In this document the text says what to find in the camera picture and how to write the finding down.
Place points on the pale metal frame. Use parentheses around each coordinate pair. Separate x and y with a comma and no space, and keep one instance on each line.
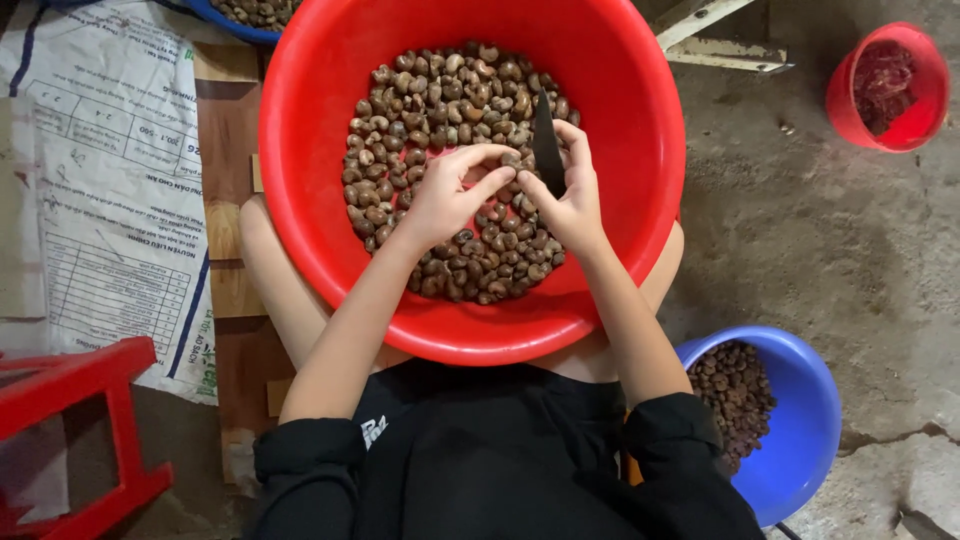
(720,52)

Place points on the brown cashews in bowl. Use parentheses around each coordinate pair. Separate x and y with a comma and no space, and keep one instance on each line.
(259,10)

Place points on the person's right hand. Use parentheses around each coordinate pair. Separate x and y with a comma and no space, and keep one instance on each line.
(577,206)

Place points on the brown wooden board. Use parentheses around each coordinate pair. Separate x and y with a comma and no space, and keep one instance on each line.
(229,150)

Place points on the dark small knife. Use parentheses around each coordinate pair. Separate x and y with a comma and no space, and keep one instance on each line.
(546,142)

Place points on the heap of dark cashews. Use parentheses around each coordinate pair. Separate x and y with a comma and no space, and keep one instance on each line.
(731,397)

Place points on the person's left leg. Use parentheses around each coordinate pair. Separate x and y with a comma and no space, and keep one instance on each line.
(281,292)

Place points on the pile of raw cashews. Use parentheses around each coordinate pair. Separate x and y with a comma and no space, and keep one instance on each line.
(442,97)

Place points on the large red plastic basin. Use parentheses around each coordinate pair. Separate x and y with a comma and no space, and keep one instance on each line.
(607,90)

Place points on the single brown cashew nut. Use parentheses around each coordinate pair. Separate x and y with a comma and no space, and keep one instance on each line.
(511,160)

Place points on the person's left hand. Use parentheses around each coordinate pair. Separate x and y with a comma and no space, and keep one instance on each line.
(439,199)

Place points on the orange plastic seat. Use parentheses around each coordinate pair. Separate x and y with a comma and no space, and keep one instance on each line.
(634,469)

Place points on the loose cashew scrap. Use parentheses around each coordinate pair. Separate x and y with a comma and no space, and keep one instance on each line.
(787,128)

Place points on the person's black shirt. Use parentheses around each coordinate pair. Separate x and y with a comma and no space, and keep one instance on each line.
(487,457)

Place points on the wide blue plastic basin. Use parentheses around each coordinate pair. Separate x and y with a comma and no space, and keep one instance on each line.
(806,420)

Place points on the white printed woven sack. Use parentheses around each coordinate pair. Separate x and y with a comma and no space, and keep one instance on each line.
(112,187)

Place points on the blue plastic bowl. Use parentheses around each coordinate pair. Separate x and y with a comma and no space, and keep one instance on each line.
(232,28)

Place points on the reddish cashew shell scraps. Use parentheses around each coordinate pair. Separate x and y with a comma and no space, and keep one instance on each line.
(883,86)

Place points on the small red plastic bucket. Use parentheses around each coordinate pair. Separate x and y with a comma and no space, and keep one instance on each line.
(926,112)

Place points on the red plastic stool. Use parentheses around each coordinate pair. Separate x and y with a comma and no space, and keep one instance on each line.
(112,375)

